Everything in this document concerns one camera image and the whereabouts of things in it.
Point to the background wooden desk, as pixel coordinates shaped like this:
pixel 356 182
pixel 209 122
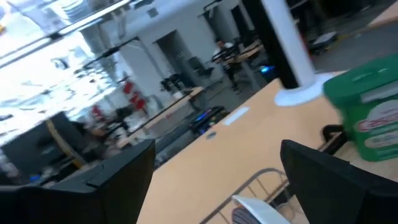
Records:
pixel 164 113

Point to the background robot workstation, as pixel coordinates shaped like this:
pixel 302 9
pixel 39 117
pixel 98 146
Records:
pixel 237 56

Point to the black machine with blue lights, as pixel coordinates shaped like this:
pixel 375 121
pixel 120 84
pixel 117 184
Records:
pixel 206 119
pixel 268 70

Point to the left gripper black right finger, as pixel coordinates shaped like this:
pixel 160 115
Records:
pixel 335 189

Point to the white desk outlet cover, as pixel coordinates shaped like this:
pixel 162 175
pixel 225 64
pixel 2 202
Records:
pixel 235 116

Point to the dark green bowl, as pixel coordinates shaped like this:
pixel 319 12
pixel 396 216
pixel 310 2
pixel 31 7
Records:
pixel 261 210

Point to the green Cascade detergent tub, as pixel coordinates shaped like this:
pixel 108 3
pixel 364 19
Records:
pixel 370 109

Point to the white column with black stripe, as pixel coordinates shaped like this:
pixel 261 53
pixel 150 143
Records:
pixel 289 49

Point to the person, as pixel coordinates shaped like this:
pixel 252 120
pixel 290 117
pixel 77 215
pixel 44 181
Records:
pixel 224 49

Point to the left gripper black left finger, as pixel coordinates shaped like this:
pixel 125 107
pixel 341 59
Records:
pixel 93 193

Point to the beige desk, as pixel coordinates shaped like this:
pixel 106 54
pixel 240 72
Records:
pixel 236 149

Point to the long ceiling light strip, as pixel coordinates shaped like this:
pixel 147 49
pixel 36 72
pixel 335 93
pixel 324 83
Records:
pixel 62 29

